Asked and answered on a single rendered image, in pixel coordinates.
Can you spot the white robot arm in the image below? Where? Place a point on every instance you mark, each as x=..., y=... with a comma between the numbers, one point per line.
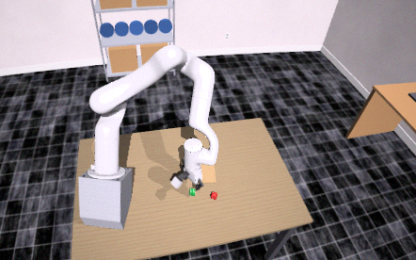
x=104, y=99

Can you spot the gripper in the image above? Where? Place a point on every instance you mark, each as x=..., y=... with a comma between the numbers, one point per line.
x=195, y=177

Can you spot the peach flat mat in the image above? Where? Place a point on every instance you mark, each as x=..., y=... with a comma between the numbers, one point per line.
x=208, y=174

